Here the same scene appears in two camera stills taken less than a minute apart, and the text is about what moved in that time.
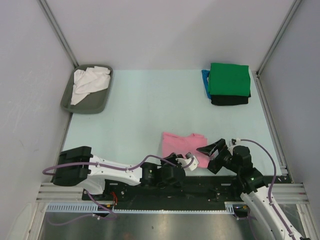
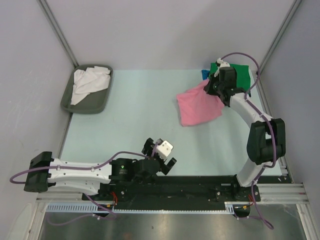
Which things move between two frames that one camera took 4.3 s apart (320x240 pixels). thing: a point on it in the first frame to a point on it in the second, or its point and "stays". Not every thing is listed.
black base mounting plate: (168, 189) stays
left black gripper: (173, 156) to (165, 167)
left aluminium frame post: (45, 8) stays
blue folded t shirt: (205, 75) stays
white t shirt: (92, 79) stays
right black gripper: (211, 148) to (209, 88)
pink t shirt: (184, 144) to (196, 106)
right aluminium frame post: (288, 17) stays
